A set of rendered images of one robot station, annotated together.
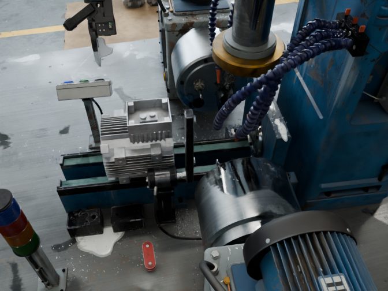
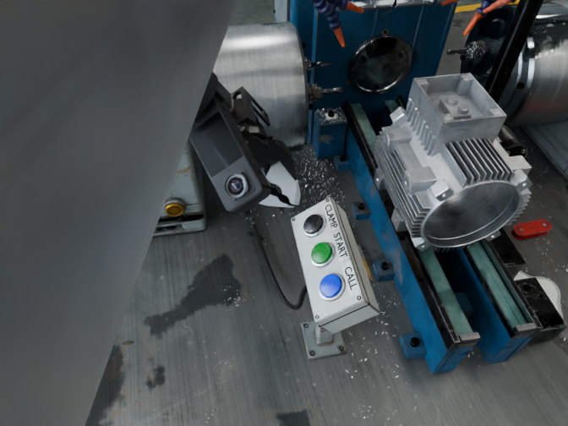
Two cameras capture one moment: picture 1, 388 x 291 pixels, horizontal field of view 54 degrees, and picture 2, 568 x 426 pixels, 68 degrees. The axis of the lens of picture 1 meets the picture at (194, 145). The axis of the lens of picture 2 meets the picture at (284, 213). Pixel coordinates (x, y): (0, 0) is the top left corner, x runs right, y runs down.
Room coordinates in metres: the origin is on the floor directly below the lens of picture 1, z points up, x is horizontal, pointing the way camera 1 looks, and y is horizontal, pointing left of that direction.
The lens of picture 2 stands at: (1.05, 0.69, 1.52)
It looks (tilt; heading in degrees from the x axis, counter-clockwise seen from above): 49 degrees down; 269
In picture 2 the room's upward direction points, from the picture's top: straight up
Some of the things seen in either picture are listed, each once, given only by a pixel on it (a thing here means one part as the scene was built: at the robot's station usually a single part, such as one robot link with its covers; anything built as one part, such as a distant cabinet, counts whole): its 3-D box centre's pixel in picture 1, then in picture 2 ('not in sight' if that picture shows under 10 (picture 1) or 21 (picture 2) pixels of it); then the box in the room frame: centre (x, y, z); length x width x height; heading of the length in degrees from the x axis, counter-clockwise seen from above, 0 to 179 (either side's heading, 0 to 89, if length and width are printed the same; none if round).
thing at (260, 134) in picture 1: (253, 133); (379, 67); (0.82, -0.18, 1.02); 0.15 x 0.02 x 0.15; 9
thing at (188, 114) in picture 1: (188, 149); (502, 69); (0.65, 0.01, 1.12); 0.04 x 0.03 x 0.26; 99
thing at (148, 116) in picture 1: (149, 120); (450, 115); (0.77, 0.13, 1.11); 0.12 x 0.11 x 0.07; 99
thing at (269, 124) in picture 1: (271, 140); (368, 69); (0.83, -0.25, 0.97); 0.30 x 0.11 x 0.34; 9
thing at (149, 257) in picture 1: (149, 256); (531, 229); (0.51, 0.13, 0.81); 0.09 x 0.03 x 0.02; 13
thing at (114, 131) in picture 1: (138, 144); (444, 174); (0.77, 0.17, 1.02); 0.20 x 0.19 x 0.19; 99
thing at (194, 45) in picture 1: (205, 61); (226, 95); (1.15, -0.04, 1.04); 0.37 x 0.25 x 0.25; 9
